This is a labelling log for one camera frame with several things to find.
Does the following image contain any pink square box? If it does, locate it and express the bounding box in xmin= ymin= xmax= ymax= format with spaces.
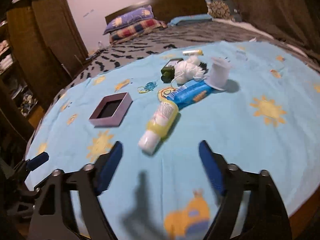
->
xmin=89 ymin=93 xmax=133 ymax=127

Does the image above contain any white yellow lotion bottle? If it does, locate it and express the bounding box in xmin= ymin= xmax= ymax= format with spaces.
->
xmin=138 ymin=100 xmax=178 ymax=154

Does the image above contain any blue snack wrapper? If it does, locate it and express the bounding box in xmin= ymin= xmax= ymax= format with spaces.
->
xmin=167 ymin=80 xmax=214 ymax=110

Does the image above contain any clear plastic cup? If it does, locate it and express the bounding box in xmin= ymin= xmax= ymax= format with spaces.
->
xmin=204 ymin=57 xmax=231 ymax=91

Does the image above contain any dark grey yarn ball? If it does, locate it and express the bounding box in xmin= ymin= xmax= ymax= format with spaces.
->
xmin=199 ymin=62 xmax=208 ymax=74

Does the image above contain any brown wooden wardrobe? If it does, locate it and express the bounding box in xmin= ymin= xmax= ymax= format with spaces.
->
xmin=7 ymin=0 xmax=88 ymax=109

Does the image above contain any light blue printed sheet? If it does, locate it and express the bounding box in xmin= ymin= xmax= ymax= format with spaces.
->
xmin=26 ymin=42 xmax=319 ymax=239

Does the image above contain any dark green bottle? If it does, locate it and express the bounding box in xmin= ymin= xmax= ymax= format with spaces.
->
xmin=161 ymin=58 xmax=183 ymax=83

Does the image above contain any plaid red blue pillow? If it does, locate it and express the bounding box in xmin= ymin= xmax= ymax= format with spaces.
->
xmin=109 ymin=19 xmax=167 ymax=44

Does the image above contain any white yarn ball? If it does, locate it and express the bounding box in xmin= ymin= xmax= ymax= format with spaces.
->
xmin=173 ymin=56 xmax=205 ymax=86

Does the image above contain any grey black patterned blanket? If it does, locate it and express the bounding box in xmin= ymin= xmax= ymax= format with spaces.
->
xmin=51 ymin=20 xmax=313 ymax=105

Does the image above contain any purple pillow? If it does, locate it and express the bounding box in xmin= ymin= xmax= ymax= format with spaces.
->
xmin=103 ymin=5 xmax=154 ymax=35

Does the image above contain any small white yellow tube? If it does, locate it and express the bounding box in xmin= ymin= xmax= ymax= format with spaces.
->
xmin=182 ymin=49 xmax=203 ymax=56

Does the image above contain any light blue pillow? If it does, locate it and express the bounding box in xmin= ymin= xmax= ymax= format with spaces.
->
xmin=167 ymin=14 xmax=213 ymax=27

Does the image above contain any dark wooden headboard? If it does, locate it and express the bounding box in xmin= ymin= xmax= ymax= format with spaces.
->
xmin=105 ymin=0 xmax=208 ymax=23

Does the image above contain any dark brown curtain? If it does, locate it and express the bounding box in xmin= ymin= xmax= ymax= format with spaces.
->
xmin=232 ymin=0 xmax=319 ymax=62

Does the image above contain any patterned cushion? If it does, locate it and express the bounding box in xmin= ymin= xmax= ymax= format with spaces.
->
xmin=207 ymin=0 xmax=242 ymax=22

